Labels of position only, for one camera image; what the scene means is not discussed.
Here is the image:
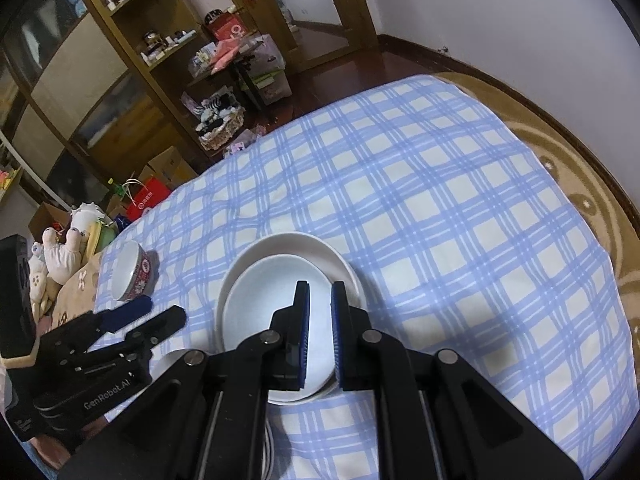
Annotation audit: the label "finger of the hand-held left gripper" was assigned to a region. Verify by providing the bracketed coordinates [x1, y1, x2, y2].
[75, 305, 188, 374]
[40, 294, 153, 361]

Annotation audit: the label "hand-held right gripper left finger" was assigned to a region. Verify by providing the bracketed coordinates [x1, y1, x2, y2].
[59, 281, 311, 480]

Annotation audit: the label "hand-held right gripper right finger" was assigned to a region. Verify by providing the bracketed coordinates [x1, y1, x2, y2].
[331, 281, 585, 480]

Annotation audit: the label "small bowl with red pattern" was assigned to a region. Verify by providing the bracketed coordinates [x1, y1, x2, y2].
[97, 240, 155, 303]

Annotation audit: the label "bowl with red green outside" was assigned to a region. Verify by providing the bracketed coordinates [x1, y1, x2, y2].
[222, 255, 342, 395]

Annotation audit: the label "white bowl with yellow print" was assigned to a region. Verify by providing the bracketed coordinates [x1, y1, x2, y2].
[216, 232, 367, 403]

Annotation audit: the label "cream stuffed toy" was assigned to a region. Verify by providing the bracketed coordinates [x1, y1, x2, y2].
[30, 202, 108, 311]

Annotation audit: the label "blue plaid tablecloth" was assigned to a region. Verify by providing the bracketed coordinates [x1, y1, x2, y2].
[95, 74, 628, 480]

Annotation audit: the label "cardboard box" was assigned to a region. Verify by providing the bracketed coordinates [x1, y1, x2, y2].
[137, 146, 198, 191]

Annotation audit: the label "wicker basket with striped toys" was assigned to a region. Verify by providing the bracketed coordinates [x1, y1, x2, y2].
[182, 87, 246, 151]

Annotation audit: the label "wooden shelf cabinet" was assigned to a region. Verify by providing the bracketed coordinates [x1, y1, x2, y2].
[0, 0, 241, 211]

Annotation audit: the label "pink packet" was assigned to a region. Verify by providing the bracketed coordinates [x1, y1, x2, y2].
[210, 40, 261, 73]

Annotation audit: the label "pale floral bag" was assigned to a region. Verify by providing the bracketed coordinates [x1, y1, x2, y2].
[240, 35, 293, 106]

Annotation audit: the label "red paper bag white symbol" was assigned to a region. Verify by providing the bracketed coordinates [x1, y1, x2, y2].
[207, 12, 251, 43]

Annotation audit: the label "wooden door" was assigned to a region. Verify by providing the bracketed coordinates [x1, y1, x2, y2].
[210, 0, 377, 73]

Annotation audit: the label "red paper bag white handles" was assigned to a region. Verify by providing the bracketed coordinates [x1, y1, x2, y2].
[122, 177, 173, 221]

